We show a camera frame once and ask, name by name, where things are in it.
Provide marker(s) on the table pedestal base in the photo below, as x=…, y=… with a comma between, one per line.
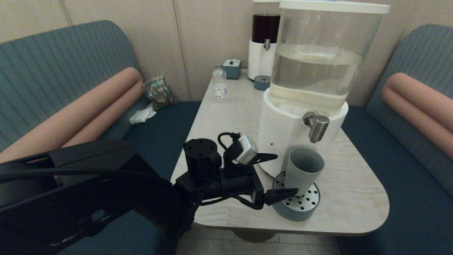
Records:
x=254, y=236

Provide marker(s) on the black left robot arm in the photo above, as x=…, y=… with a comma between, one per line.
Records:
x=88, y=191

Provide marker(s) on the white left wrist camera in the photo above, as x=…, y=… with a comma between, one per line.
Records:
x=246, y=150

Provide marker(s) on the crumpled white napkin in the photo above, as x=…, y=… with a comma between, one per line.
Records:
x=141, y=115

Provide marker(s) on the round blue perforated drip tray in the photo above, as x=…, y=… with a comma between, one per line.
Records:
x=304, y=210

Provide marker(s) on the dark drink dispenser white base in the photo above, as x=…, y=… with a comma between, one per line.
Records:
x=258, y=60

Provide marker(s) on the small round blue drip tray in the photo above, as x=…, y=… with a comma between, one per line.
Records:
x=262, y=84

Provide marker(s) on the pink bolster cushion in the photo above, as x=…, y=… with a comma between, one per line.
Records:
x=88, y=113
x=417, y=102

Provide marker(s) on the small metal drink dispenser tap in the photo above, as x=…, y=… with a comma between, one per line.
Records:
x=267, y=45

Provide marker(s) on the clear water dispenser white base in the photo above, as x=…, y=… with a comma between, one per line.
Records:
x=283, y=134

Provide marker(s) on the blue tissue box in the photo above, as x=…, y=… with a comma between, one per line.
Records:
x=231, y=69

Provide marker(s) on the grey-blue plastic cup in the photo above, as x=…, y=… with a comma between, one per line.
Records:
x=302, y=173

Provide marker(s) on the metal water dispenser tap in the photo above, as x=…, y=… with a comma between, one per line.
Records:
x=316, y=125

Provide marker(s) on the white water dispenser lid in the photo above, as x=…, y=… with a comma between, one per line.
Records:
x=332, y=7

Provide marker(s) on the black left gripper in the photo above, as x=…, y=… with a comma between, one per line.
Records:
x=240, y=184

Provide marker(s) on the crumpled snack bag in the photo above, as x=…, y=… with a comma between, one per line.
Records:
x=159, y=92

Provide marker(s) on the small clear plastic bottle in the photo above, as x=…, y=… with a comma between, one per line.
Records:
x=219, y=88

